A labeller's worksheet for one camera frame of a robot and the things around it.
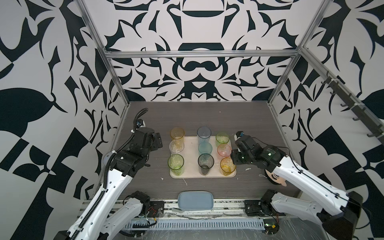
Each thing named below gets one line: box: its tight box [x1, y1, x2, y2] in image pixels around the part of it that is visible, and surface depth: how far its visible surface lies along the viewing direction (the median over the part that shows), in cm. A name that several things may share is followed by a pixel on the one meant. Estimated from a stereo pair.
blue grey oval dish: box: [177, 190, 214, 211], surface depth 76 cm
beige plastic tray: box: [170, 136, 237, 179], surface depth 87 cm
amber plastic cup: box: [170, 127, 185, 141], surface depth 88 cm
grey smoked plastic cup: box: [197, 153, 215, 176], surface depth 81 cm
